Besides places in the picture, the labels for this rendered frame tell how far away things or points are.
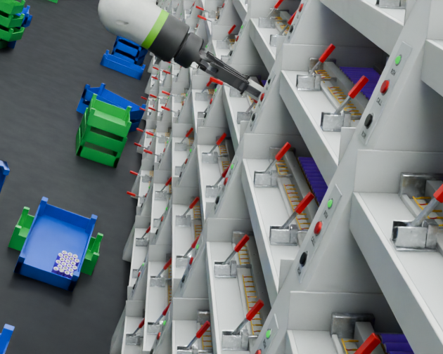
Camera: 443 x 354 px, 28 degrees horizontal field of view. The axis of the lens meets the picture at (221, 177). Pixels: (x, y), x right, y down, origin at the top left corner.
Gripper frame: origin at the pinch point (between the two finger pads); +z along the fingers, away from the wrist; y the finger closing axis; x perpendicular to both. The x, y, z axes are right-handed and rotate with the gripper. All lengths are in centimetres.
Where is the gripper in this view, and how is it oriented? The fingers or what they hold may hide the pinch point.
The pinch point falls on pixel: (259, 93)
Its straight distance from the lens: 197.3
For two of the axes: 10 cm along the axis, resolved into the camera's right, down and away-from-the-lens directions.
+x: 5.3, -8.1, -2.3
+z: 8.5, 4.9, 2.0
